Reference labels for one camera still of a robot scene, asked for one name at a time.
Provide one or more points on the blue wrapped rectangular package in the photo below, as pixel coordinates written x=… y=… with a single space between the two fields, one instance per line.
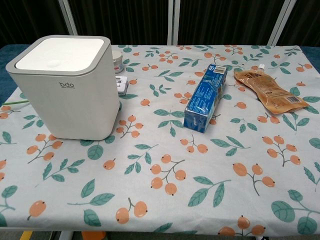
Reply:
x=203 y=100

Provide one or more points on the white desktop trash bin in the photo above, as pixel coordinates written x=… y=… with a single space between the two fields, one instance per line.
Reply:
x=70 y=100

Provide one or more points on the floral fruit print tablecloth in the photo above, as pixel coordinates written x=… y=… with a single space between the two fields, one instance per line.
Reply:
x=175 y=175

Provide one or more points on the white power adapter plug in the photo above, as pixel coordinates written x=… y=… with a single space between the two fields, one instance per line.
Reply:
x=122 y=85

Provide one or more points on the brown spouted drink pouch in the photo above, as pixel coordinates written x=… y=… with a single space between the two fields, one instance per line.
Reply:
x=267 y=90

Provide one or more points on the blue table padding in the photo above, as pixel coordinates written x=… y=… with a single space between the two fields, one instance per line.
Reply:
x=7 y=67

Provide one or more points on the orange object under table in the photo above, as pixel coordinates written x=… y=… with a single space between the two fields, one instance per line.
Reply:
x=93 y=235

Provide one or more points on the small white round jar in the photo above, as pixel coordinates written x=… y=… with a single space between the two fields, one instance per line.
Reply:
x=117 y=62

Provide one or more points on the white partition frame post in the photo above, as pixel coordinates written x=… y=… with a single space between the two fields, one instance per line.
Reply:
x=173 y=22
x=70 y=17
x=281 y=22

